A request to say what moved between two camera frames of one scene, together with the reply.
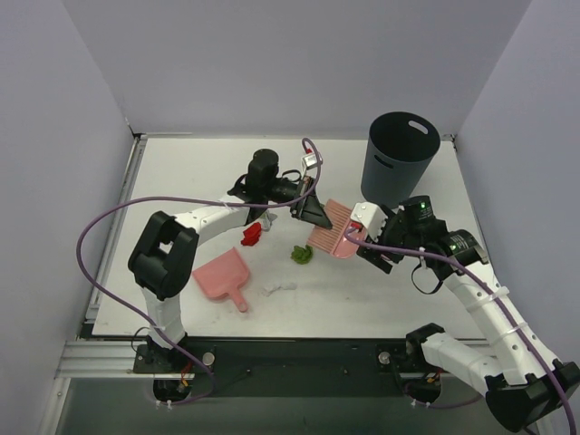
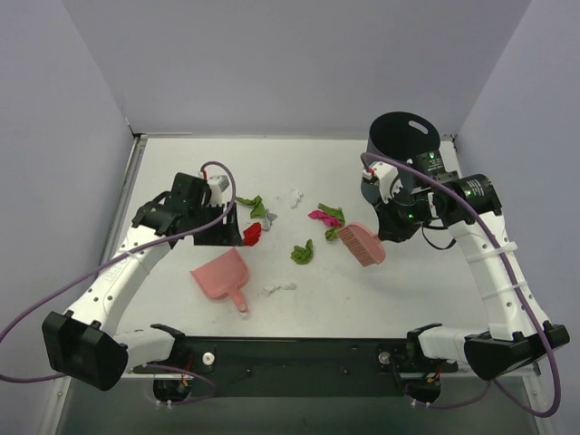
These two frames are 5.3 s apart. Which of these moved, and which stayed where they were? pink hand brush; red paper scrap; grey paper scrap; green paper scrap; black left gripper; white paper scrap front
Moved: pink hand brush; black left gripper
Stayed: grey paper scrap; white paper scrap front; red paper scrap; green paper scrap
